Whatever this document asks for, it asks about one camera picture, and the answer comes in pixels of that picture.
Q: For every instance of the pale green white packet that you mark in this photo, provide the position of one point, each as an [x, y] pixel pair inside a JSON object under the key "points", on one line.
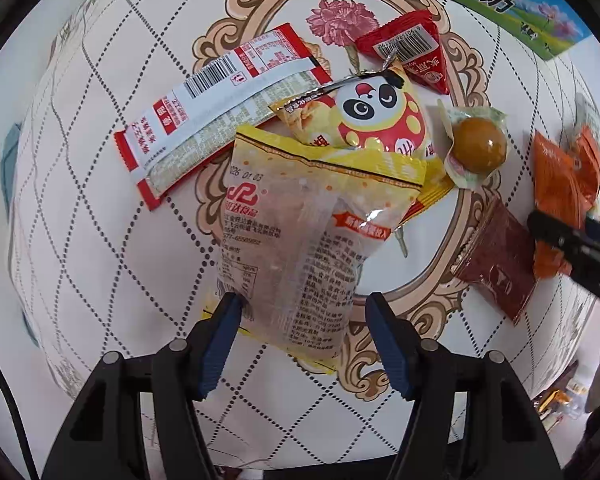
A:
{"points": [[592, 112]]}

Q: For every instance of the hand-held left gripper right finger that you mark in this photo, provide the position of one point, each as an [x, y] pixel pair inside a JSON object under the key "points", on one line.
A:
{"points": [[390, 345]]}

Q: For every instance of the brown red snack packet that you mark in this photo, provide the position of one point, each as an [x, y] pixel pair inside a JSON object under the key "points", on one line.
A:
{"points": [[500, 260]]}

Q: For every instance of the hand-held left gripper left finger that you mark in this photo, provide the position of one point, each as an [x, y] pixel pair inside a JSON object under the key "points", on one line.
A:
{"points": [[220, 342]]}

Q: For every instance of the red and white long packet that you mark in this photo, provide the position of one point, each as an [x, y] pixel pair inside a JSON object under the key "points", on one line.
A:
{"points": [[220, 105]]}

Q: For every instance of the yellow panda print snack packet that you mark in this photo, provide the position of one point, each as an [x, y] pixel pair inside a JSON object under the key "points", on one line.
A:
{"points": [[380, 115]]}

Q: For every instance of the red triangular snack packet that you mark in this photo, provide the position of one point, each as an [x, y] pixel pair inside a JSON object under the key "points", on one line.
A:
{"points": [[420, 60]]}

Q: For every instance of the small clear packet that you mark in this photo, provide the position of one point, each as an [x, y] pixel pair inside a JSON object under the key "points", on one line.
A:
{"points": [[560, 405]]}

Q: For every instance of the braised egg clear packet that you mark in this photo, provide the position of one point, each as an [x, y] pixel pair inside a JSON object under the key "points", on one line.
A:
{"points": [[477, 145]]}

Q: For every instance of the clear yellow bread packet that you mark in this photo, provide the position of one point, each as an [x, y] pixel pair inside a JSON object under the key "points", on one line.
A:
{"points": [[300, 230]]}

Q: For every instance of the light blue cloth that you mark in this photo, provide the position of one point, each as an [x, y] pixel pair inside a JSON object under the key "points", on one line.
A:
{"points": [[11, 160]]}

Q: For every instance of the orange snack packet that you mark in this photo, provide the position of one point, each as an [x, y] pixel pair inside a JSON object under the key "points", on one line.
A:
{"points": [[560, 180], [591, 160]]}

